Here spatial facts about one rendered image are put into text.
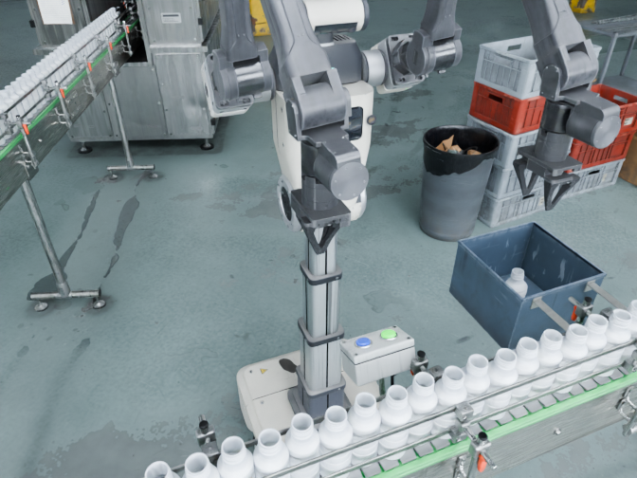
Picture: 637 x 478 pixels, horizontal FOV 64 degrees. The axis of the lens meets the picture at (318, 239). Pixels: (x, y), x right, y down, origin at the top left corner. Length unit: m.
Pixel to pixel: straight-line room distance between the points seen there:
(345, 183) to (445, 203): 2.56
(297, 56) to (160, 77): 3.70
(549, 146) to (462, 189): 2.19
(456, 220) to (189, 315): 1.70
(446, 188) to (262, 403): 1.75
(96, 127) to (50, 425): 2.75
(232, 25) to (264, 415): 1.45
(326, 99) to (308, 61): 0.06
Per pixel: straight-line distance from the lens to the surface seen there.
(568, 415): 1.29
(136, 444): 2.39
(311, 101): 0.70
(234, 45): 1.03
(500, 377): 1.07
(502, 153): 3.39
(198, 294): 2.97
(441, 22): 1.21
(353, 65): 1.31
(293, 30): 0.74
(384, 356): 1.08
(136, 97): 4.49
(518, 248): 1.93
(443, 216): 3.28
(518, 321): 1.61
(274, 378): 2.14
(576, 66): 0.96
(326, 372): 1.81
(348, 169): 0.67
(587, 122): 0.94
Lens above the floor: 1.90
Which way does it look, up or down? 35 degrees down
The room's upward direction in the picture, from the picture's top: straight up
